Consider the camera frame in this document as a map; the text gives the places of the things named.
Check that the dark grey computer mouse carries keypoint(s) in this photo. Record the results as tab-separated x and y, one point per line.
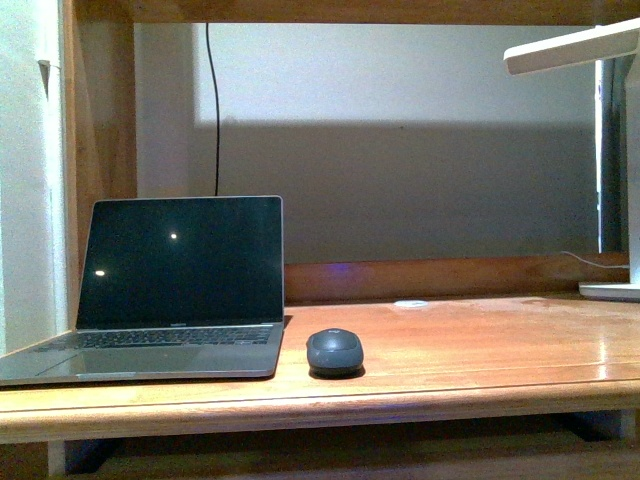
334	353

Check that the wooden desk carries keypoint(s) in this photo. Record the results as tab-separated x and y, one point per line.
411	166

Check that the white desk lamp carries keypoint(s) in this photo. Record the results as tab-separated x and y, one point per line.
615	51

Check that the white round disc on desk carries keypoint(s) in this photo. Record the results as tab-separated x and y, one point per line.
411	304

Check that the grey open laptop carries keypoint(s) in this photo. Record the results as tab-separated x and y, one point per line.
172	289

